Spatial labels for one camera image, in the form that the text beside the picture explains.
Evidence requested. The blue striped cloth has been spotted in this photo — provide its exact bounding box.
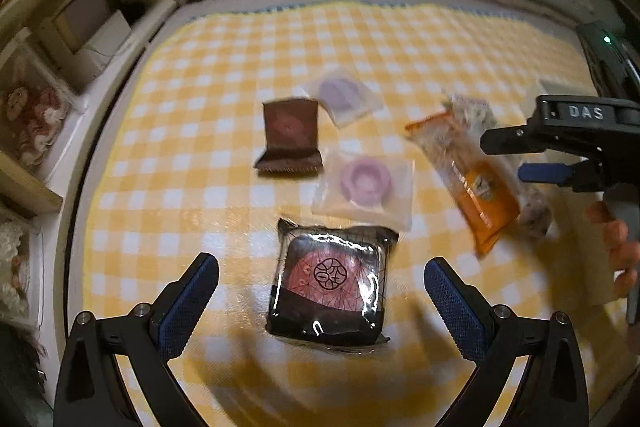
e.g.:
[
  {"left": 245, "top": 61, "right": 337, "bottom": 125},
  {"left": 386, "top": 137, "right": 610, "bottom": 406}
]
[{"left": 190, "top": 0, "right": 591, "bottom": 20}]

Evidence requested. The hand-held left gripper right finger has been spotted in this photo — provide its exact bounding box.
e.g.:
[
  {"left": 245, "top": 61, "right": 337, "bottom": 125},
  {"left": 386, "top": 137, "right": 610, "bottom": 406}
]
[{"left": 423, "top": 257, "right": 591, "bottom": 427}]

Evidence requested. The white cardboard box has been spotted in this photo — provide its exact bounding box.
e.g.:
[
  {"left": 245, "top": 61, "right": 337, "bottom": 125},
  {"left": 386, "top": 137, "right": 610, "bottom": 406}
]
[{"left": 525, "top": 78, "right": 628, "bottom": 308}]

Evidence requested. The white patterned snack packet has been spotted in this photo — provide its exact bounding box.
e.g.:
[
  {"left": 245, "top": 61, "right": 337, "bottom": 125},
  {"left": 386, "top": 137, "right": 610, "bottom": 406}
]
[{"left": 440, "top": 93, "right": 553, "bottom": 238}]

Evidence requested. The clear packet purple round snack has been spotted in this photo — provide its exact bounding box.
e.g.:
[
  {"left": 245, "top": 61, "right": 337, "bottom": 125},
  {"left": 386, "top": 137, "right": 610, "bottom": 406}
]
[
  {"left": 305, "top": 68, "right": 385, "bottom": 130},
  {"left": 311, "top": 149, "right": 417, "bottom": 233}
]

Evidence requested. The orange snack packet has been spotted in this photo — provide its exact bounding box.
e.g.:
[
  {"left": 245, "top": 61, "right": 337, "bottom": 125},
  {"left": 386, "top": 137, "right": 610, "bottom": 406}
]
[{"left": 404, "top": 104, "right": 521, "bottom": 257}]

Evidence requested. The person's right hand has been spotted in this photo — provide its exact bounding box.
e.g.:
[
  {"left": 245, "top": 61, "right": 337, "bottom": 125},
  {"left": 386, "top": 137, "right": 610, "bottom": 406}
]
[{"left": 585, "top": 202, "right": 640, "bottom": 300}]

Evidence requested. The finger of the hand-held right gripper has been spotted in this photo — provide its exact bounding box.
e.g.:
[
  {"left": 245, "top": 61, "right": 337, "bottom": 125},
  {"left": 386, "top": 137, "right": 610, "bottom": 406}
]
[
  {"left": 480, "top": 123, "right": 607, "bottom": 160},
  {"left": 518, "top": 162, "right": 607, "bottom": 194}
]

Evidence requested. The clear case with dolls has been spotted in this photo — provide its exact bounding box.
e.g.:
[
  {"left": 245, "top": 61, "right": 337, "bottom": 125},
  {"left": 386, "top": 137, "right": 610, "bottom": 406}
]
[{"left": 0, "top": 57, "right": 83, "bottom": 168}]

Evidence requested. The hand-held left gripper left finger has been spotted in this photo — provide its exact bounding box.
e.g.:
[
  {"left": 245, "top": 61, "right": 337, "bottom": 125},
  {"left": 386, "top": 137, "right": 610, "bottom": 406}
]
[{"left": 54, "top": 252, "right": 221, "bottom": 427}]

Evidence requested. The white box on shelf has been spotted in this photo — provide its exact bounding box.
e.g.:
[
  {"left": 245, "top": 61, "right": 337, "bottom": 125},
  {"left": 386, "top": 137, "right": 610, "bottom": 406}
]
[{"left": 75, "top": 9, "right": 133, "bottom": 82}]

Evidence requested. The yellow checked cloth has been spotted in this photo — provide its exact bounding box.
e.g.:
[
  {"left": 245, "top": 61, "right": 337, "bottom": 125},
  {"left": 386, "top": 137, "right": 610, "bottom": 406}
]
[{"left": 82, "top": 2, "right": 640, "bottom": 427}]

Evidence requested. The black and red snack packet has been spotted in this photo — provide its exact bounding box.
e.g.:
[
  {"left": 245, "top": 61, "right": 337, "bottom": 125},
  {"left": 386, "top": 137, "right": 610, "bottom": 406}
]
[{"left": 265, "top": 217, "right": 398, "bottom": 350}]

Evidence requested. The brown snack packet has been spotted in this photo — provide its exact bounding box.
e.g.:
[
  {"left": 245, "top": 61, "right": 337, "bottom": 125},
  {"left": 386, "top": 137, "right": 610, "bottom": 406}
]
[{"left": 252, "top": 98, "right": 323, "bottom": 178}]

